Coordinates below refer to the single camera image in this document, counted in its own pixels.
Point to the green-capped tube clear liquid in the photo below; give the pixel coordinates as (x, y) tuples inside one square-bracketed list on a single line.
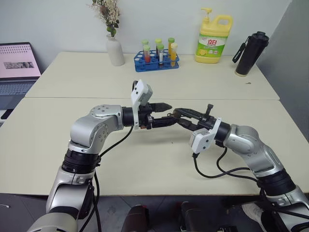
[(158, 44)]

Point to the white ceramic vase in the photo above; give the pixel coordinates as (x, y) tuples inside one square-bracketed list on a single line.
[(115, 52)]

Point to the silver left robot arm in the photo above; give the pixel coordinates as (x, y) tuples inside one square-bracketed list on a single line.
[(84, 130)]

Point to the green-capped tube red liquid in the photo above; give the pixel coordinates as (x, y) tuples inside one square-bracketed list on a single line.
[(146, 52)]

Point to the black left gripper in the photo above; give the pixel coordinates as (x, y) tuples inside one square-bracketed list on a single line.
[(144, 116)]

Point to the open grey laptop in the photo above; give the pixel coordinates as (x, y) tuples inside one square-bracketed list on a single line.
[(14, 70)]

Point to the small silver key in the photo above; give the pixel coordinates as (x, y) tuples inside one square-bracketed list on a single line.
[(170, 114)]

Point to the dried flower bunch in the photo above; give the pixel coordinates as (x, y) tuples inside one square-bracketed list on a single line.
[(108, 14)]

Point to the blue test tube rack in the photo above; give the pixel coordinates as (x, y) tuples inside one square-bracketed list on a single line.
[(147, 65)]

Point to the yellow-capped tube orange liquid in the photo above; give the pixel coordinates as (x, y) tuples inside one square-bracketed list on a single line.
[(173, 54)]

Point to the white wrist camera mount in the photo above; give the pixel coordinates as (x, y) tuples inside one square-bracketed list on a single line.
[(141, 93), (201, 141)]

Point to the white shoe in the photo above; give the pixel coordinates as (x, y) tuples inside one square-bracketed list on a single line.
[(253, 212)]

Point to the green-capped tube white label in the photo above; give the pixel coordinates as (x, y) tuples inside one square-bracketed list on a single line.
[(160, 54)]

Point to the yellow dish soap bottle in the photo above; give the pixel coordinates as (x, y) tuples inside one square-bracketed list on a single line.
[(212, 43)]

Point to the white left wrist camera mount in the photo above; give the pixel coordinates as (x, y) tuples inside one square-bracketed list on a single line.
[(141, 93)]

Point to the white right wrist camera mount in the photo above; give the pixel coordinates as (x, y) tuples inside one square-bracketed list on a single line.
[(201, 141)]

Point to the dark rounded shape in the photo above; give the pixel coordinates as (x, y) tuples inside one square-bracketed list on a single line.
[(135, 218), (190, 216)]

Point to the green-capped tube orange liquid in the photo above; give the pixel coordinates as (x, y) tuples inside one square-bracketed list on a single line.
[(170, 44)]

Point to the brass padlock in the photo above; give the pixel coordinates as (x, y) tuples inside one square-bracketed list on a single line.
[(176, 114)]

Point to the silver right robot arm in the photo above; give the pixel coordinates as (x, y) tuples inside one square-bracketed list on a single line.
[(251, 145)]

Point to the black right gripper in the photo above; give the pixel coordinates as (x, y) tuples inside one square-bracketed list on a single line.
[(205, 120)]

